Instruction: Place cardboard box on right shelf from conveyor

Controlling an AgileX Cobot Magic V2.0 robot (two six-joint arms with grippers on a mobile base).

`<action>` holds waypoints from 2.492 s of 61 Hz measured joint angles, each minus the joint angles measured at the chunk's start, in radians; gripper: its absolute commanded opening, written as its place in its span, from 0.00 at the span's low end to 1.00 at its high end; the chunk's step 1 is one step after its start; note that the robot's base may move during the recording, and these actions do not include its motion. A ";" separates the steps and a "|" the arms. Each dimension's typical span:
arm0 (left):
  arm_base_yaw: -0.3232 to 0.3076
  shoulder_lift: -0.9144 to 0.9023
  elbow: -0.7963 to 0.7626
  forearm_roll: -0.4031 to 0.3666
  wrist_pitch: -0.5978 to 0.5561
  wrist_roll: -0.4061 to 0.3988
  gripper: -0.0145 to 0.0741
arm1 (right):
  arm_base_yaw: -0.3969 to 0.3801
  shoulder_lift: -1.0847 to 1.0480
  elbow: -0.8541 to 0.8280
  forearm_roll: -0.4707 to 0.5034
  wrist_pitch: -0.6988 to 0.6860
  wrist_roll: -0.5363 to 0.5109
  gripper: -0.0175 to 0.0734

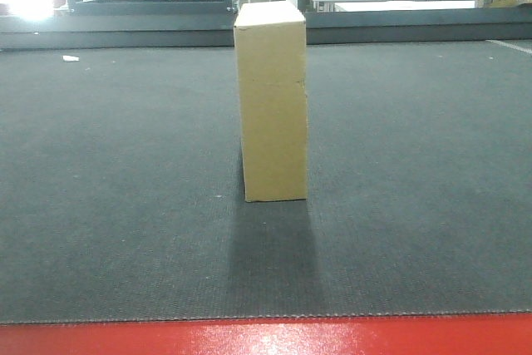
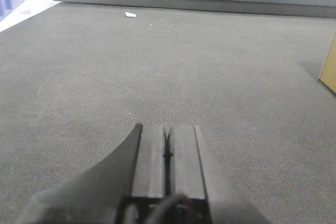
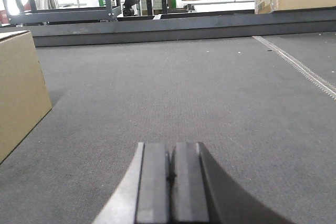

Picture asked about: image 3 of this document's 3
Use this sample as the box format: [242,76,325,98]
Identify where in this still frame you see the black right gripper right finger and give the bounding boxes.
[171,142,291,223]

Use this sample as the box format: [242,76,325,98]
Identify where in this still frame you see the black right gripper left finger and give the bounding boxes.
[93,142,170,223]

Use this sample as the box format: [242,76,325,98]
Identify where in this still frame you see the dark conveyor belt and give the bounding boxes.
[1,33,335,223]

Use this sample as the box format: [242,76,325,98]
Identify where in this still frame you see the brown cardboard box near left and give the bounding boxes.
[1,30,52,161]

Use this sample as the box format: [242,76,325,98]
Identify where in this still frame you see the white background table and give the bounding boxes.
[182,0,255,13]

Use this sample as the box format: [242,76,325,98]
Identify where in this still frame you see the dark metal conveyor side rail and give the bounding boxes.
[1,8,335,47]

